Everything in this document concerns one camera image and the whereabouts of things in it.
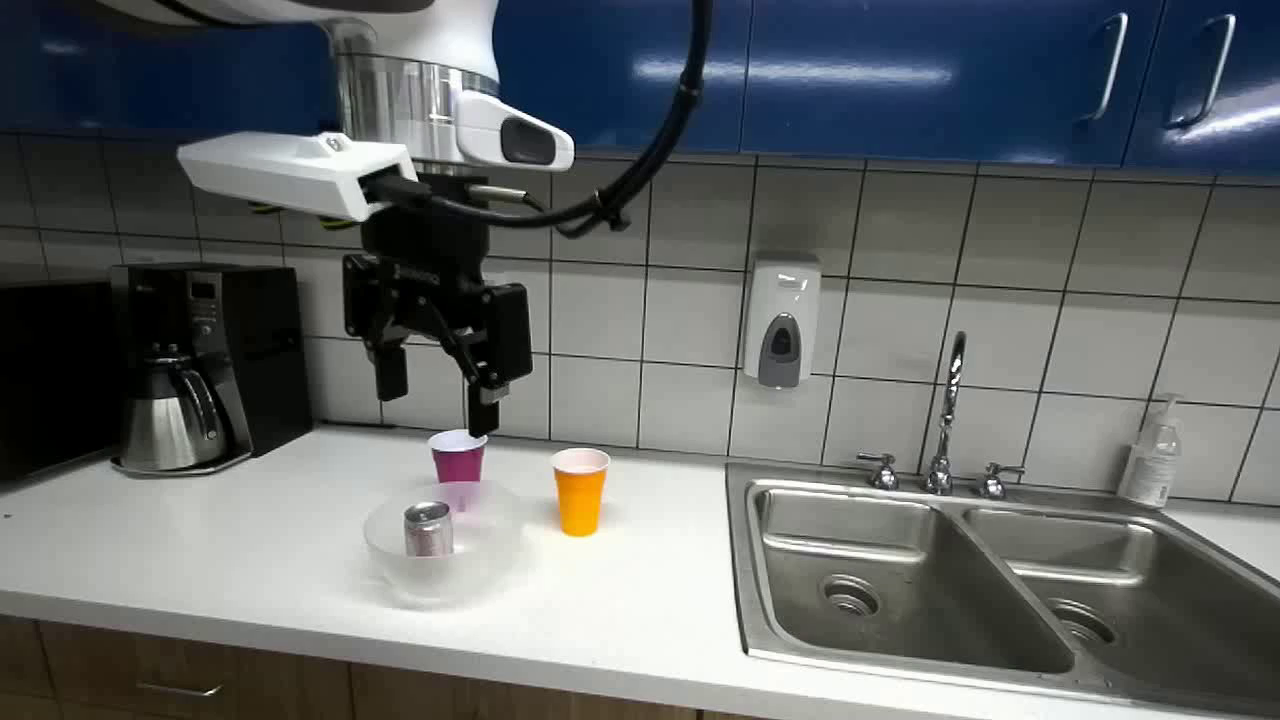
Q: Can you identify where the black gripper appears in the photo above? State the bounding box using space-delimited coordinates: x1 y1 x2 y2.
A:
340 203 537 439

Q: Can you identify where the silver soda can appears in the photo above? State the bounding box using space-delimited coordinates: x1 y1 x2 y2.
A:
400 498 461 566

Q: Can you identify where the chrome sink faucet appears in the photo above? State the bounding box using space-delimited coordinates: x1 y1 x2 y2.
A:
922 327 972 500

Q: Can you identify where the stainless steel double sink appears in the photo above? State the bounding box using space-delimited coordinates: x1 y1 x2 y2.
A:
718 462 1280 720

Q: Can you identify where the purple plastic cup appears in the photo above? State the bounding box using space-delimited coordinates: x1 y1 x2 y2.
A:
422 425 490 519

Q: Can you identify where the clear plastic bowl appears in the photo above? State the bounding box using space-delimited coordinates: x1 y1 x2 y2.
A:
358 481 527 614

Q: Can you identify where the orange plastic cup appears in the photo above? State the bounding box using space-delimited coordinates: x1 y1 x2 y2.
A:
549 444 616 539

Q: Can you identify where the black coffee maker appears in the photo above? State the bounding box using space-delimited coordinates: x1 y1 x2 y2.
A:
107 259 320 481

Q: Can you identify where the steel coffee carafe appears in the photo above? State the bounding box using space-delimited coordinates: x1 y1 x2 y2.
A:
117 345 234 481

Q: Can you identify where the wooden drawer front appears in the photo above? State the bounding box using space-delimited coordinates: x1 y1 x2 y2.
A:
349 661 702 720
0 614 59 720
36 622 357 720

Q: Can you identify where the blue upper cabinet door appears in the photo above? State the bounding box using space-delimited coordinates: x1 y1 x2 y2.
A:
490 0 753 159
1122 0 1280 182
737 0 1168 171
0 0 340 145

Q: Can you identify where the black microwave oven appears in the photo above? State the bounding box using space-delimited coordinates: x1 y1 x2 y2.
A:
0 275 130 491

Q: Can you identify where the clear soap bottle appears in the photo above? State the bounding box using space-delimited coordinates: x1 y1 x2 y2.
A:
1112 391 1189 514

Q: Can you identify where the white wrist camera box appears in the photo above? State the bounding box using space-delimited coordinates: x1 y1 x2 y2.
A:
171 128 418 226

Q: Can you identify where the white wall soap dispenser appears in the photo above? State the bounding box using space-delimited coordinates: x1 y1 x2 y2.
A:
737 256 825 396

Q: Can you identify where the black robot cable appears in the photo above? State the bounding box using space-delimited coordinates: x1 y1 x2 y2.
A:
365 0 718 243

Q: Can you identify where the silver drawer handle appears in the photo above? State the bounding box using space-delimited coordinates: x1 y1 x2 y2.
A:
126 677 229 709

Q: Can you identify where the chrome faucet handle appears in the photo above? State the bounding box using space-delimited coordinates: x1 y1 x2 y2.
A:
850 447 904 491
972 462 1023 504

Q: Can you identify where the silver cabinet door handle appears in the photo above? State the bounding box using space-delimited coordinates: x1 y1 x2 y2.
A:
1168 7 1243 132
1088 7 1135 128

